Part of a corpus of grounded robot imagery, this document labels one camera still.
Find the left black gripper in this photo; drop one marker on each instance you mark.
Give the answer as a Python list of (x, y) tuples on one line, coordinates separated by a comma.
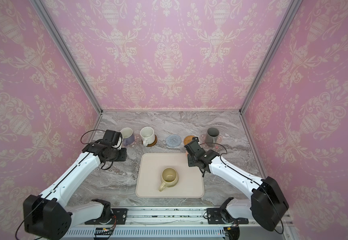
[(124, 155)]

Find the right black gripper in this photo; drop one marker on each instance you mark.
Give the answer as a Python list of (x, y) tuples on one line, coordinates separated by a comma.
[(200, 163)]

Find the tan rattan round coaster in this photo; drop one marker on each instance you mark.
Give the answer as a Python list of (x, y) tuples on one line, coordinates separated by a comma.
[(188, 139)]

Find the lavender ceramic mug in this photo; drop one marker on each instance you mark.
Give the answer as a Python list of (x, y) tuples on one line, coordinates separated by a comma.
[(128, 136)]

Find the grey green ceramic mug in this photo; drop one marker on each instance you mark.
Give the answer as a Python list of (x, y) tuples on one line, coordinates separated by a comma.
[(213, 131)]

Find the blue woven round coaster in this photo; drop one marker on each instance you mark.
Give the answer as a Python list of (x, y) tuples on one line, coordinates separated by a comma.
[(173, 141)]

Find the yellow ceramic mug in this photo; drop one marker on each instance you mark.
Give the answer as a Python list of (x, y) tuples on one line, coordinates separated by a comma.
[(169, 178)]

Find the white ceramic mug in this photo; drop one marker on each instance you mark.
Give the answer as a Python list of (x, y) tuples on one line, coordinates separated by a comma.
[(147, 135)]

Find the brown wooden round coaster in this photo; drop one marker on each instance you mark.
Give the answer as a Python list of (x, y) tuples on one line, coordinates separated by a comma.
[(154, 143)]

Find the pink flower coaster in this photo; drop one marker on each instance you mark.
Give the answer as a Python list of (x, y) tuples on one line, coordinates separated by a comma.
[(219, 141)]

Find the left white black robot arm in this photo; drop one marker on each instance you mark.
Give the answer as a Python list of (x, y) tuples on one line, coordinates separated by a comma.
[(47, 215)]

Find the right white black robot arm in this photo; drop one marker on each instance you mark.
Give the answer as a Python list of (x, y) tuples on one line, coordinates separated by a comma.
[(268, 203)]

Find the beige rectangular tray mat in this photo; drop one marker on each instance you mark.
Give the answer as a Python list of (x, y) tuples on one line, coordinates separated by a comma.
[(152, 165)]

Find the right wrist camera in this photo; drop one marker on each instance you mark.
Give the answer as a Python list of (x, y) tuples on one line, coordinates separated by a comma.
[(194, 149)]

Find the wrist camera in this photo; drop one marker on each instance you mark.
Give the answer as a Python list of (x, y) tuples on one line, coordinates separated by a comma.
[(194, 149), (112, 139)]

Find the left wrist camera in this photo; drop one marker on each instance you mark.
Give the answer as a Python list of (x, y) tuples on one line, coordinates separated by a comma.
[(112, 139)]

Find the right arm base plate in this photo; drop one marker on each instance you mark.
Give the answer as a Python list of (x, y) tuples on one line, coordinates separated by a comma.
[(217, 216)]

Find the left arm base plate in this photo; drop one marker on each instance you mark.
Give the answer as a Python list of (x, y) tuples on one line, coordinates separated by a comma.
[(117, 216)]

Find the aluminium front rail frame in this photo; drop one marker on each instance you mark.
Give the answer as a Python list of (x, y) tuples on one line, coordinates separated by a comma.
[(177, 223)]

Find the left aluminium corner post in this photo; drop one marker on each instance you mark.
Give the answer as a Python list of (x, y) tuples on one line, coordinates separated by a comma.
[(55, 34)]

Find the aluminium corner post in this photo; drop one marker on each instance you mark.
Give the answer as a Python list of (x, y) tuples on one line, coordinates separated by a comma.
[(278, 37), (55, 34)]

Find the right aluminium corner post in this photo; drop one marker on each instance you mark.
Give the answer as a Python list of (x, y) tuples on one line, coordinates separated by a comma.
[(278, 37)]

